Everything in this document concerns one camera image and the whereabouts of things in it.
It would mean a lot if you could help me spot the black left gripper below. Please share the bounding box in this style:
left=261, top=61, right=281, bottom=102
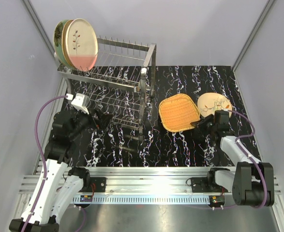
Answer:
left=68, top=106, right=113, bottom=141

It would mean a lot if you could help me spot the wooden plate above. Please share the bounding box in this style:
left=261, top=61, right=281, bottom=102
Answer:
left=158, top=93, right=200, bottom=133

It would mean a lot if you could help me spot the peach bird plate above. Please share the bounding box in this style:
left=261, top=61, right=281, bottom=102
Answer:
left=61, top=20, right=74, bottom=69
left=197, top=92, right=232, bottom=117

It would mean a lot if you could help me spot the cream and pink plate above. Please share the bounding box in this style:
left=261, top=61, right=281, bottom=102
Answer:
left=65, top=18, right=98, bottom=72

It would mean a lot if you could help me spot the mint green flower plate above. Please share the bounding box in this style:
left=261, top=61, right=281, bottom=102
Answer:
left=53, top=20, right=69, bottom=67

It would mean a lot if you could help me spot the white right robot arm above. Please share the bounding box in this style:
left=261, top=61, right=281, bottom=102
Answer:
left=186, top=110, right=275, bottom=208

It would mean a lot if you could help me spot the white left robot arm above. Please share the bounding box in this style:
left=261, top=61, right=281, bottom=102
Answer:
left=9, top=110, right=113, bottom=232

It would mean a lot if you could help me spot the stainless steel dish rack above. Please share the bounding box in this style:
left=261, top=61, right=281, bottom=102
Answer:
left=58, top=38, right=157, bottom=141

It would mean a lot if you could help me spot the black marble pattern mat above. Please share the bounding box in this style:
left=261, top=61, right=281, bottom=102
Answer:
left=70, top=66, right=251, bottom=167

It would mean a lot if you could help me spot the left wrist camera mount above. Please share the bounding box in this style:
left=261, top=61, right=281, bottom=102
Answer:
left=66, top=93, right=89, bottom=115

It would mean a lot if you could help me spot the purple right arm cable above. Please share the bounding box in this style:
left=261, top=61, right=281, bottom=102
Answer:
left=187, top=110, right=269, bottom=210

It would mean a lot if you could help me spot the aluminium mounting rail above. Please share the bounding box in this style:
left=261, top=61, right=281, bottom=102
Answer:
left=18, top=166, right=284, bottom=205

